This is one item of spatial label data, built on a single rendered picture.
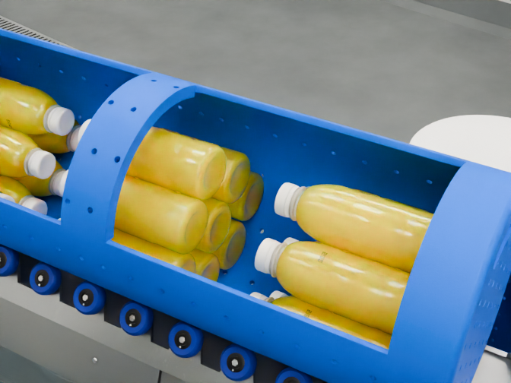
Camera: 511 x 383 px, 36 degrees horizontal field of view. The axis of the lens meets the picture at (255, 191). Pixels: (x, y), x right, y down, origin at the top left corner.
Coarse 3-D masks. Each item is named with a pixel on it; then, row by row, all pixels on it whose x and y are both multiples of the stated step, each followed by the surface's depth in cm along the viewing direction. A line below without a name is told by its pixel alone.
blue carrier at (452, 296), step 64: (0, 64) 126; (64, 64) 116; (128, 128) 90; (192, 128) 112; (256, 128) 106; (320, 128) 97; (64, 192) 91; (384, 192) 102; (448, 192) 78; (64, 256) 96; (128, 256) 89; (448, 256) 74; (192, 320) 91; (256, 320) 83; (448, 320) 73
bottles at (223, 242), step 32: (0, 128) 113; (0, 160) 111; (32, 160) 110; (0, 192) 108; (32, 192) 118; (256, 192) 109; (224, 224) 102; (160, 256) 94; (192, 256) 97; (224, 256) 105; (320, 320) 86
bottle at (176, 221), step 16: (128, 176) 97; (128, 192) 95; (144, 192) 94; (160, 192) 94; (176, 192) 95; (128, 208) 94; (144, 208) 93; (160, 208) 93; (176, 208) 92; (192, 208) 92; (128, 224) 95; (144, 224) 93; (160, 224) 92; (176, 224) 91; (192, 224) 94; (160, 240) 93; (176, 240) 92; (192, 240) 95
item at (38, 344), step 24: (24, 264) 114; (72, 288) 111; (0, 312) 113; (24, 312) 110; (0, 336) 114; (24, 336) 111; (48, 336) 109; (72, 336) 107; (216, 336) 103; (0, 360) 123; (24, 360) 115; (48, 360) 110; (72, 360) 108; (96, 360) 106; (120, 360) 104; (216, 360) 100; (264, 360) 100; (480, 360) 101; (504, 360) 101
